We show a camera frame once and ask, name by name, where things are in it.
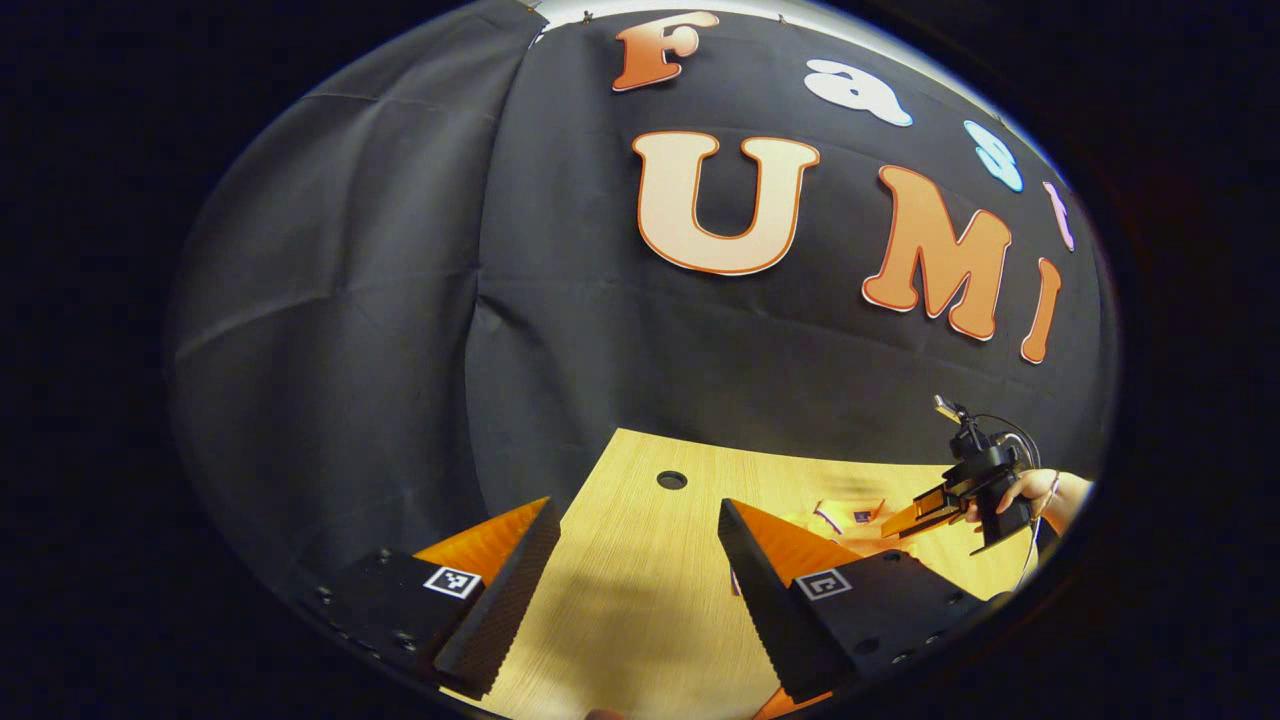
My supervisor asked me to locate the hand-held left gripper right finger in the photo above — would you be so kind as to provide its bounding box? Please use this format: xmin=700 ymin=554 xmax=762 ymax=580
xmin=717 ymin=498 xmax=1003 ymax=706

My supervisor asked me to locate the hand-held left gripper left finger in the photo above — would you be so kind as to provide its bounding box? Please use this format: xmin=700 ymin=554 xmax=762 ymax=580
xmin=300 ymin=497 xmax=562 ymax=701

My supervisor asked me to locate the orange T-shirt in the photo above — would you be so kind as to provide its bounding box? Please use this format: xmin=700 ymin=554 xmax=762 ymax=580
xmin=730 ymin=495 xmax=966 ymax=720

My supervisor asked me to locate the black backdrop cloth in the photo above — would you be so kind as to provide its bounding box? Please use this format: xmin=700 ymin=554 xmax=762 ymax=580
xmin=165 ymin=0 xmax=1119 ymax=601

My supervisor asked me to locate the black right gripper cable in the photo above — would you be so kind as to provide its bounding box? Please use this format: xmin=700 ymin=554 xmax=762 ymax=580
xmin=975 ymin=413 xmax=1046 ymax=591

